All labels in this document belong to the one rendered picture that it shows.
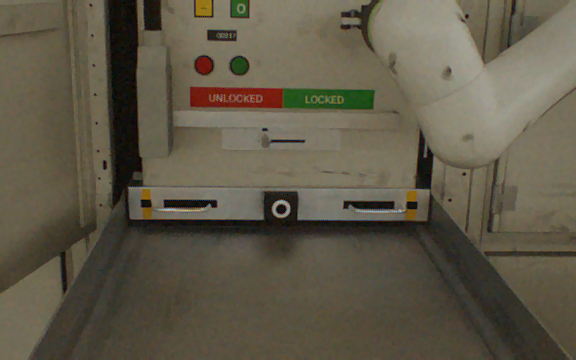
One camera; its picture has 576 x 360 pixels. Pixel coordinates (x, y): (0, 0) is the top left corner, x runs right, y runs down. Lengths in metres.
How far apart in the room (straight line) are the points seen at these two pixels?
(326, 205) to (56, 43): 0.54
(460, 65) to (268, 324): 0.41
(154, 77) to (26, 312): 0.53
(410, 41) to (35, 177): 0.65
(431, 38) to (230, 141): 0.54
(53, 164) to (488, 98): 0.72
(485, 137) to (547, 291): 0.64
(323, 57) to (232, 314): 0.49
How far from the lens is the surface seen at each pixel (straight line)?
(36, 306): 1.40
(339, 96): 1.25
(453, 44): 0.83
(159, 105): 1.14
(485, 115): 0.86
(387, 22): 0.83
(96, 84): 1.27
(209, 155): 1.27
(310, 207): 1.28
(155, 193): 1.28
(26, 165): 1.18
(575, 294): 1.48
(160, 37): 1.15
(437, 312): 1.02
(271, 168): 1.27
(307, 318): 0.98
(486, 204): 1.37
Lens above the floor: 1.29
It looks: 16 degrees down
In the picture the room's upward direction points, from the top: 1 degrees clockwise
